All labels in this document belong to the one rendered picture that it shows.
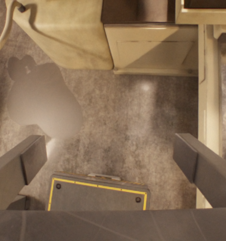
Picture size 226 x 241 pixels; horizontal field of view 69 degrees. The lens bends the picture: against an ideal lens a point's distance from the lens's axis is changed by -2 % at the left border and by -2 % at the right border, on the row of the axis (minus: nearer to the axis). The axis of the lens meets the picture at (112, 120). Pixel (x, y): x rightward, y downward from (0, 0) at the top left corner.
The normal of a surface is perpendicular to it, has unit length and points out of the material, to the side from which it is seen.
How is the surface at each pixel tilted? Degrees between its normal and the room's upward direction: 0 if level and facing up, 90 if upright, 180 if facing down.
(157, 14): 0
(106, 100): 0
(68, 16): 0
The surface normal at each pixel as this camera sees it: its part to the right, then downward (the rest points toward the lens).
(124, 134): -0.13, -0.15
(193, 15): -0.08, 0.99
